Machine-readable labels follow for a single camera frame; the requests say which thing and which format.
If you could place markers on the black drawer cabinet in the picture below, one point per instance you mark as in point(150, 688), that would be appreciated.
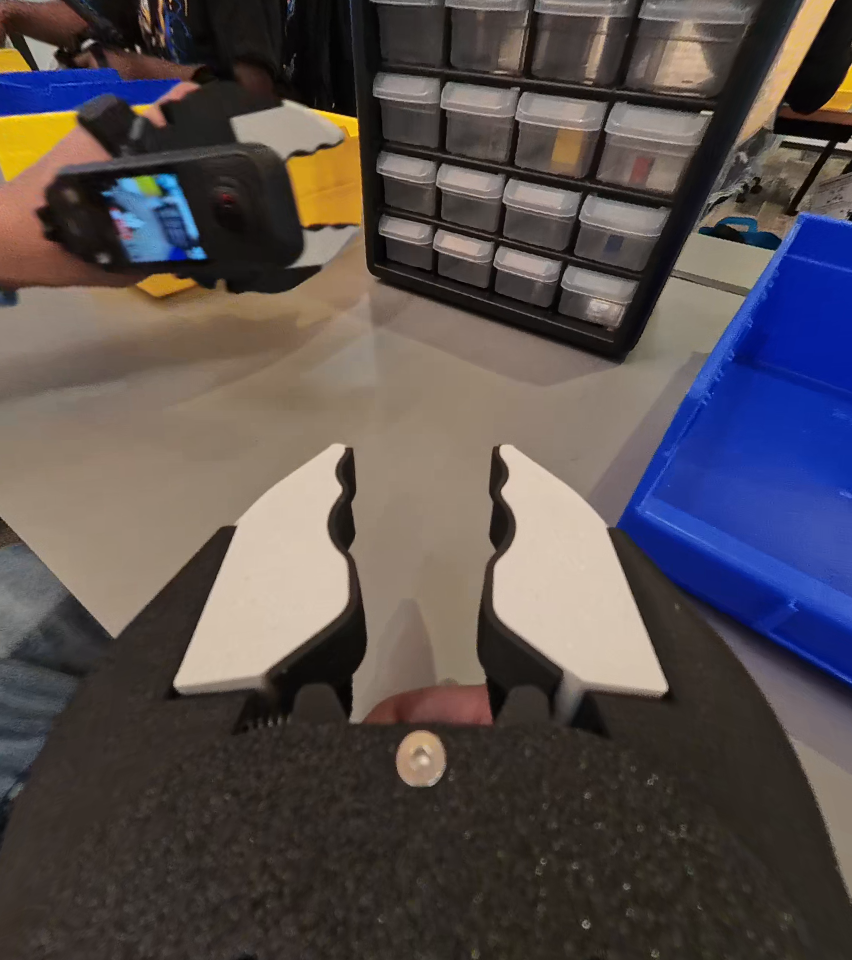
point(696, 225)

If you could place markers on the person's left hand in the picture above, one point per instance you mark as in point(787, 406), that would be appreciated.
point(13, 232)

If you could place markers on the array of clear drawers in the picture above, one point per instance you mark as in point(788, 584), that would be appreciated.
point(471, 127)

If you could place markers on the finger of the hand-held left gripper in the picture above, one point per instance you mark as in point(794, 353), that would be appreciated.
point(291, 131)
point(328, 244)

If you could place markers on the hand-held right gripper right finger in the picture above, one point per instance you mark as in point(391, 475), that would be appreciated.
point(576, 600)

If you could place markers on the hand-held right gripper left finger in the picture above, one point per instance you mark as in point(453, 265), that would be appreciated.
point(268, 592)

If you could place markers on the person's dark trousers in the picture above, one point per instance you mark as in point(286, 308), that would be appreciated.
point(6, 675)

